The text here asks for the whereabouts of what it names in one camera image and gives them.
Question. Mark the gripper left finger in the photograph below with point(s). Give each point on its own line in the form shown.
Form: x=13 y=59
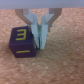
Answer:
x=33 y=20

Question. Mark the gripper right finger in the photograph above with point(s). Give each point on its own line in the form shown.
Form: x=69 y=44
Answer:
x=47 y=20

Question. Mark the purple block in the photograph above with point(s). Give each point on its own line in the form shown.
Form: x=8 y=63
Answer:
x=21 y=41

